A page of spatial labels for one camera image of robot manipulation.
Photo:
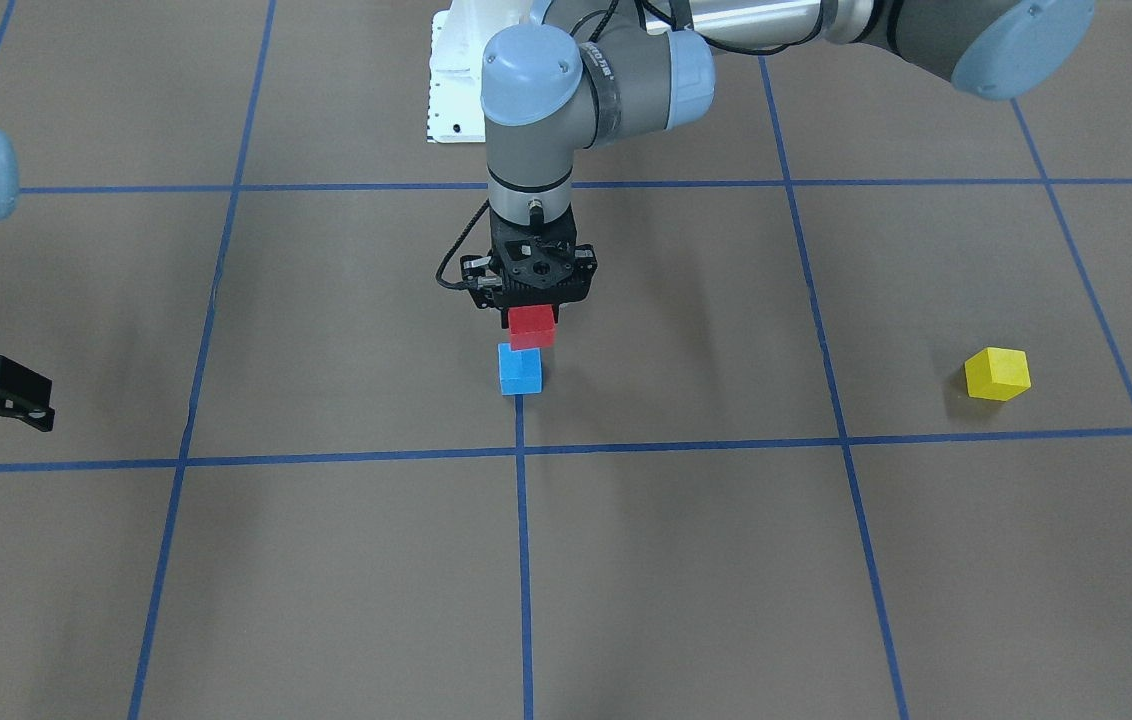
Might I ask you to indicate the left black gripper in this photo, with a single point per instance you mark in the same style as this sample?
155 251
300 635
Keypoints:
475 271

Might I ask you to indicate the red cube block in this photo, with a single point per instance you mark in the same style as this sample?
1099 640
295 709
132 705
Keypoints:
531 326

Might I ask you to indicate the blue cube block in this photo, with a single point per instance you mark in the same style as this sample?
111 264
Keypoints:
520 372

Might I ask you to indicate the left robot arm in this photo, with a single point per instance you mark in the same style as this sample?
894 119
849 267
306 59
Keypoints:
584 74

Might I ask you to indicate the brown paper table cover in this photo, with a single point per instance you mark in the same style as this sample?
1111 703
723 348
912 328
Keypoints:
284 484

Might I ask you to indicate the yellow cube block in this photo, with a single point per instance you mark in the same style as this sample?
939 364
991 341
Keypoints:
997 374

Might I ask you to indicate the white camera stand post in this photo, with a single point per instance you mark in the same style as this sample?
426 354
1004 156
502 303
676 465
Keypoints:
460 33

